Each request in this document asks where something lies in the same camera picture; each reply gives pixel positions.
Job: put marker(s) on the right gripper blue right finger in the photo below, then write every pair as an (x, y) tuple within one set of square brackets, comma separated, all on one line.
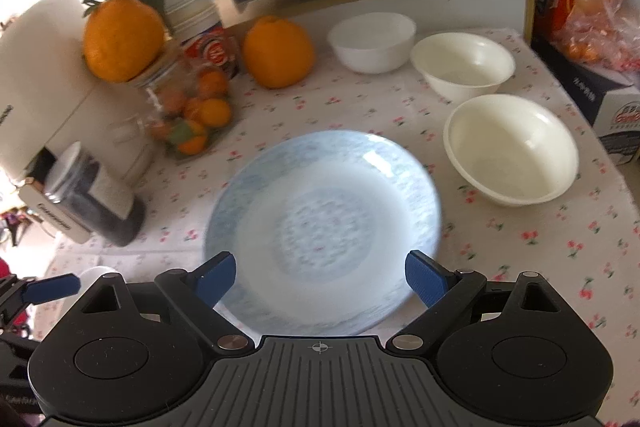
[(448, 297)]

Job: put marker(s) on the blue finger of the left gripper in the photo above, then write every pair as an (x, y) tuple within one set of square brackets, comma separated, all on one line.
[(46, 290)]

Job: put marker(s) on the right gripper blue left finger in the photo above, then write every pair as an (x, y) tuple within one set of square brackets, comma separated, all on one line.
[(192, 297)]

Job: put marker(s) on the blue patterned plate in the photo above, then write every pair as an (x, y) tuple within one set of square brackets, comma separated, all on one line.
[(320, 227)]

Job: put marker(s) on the large cream bowl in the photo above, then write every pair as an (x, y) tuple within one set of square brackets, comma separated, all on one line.
[(513, 151)]

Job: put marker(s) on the small white bowl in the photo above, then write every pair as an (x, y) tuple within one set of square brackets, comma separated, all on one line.
[(373, 43)]

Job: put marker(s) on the white kitchen appliance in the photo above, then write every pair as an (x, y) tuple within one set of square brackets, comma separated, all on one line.
[(49, 99)]

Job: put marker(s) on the jar of black contents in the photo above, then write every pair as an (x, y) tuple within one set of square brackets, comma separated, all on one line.
[(81, 185)]

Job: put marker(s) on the glass jar of tangerines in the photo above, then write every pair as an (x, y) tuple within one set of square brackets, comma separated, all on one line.
[(186, 105)]

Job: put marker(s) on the large orange on table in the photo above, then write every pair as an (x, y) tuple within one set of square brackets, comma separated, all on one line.
[(277, 52)]

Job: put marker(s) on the Ganten water carton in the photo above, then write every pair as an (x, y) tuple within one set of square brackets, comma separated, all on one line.
[(608, 100)]

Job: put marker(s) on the large orange on jar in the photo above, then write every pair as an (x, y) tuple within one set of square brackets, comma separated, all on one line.
[(123, 37)]

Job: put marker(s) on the wooden framed white shelf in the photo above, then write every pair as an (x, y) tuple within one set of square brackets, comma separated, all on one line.
[(319, 16)]

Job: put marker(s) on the plastic bag of oranges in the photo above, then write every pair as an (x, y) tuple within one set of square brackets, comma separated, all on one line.
[(603, 33)]

